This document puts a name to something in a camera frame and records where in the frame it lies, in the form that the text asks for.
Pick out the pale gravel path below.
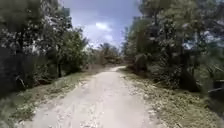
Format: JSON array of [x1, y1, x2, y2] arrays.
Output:
[[18, 65, 164, 128]]

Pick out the wood of trees and bushes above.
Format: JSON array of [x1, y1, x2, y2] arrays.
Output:
[[120, 0, 224, 101], [0, 0, 124, 98]]

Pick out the grass verge with leaves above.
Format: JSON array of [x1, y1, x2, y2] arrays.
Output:
[[119, 67, 224, 128], [0, 64, 114, 128]]

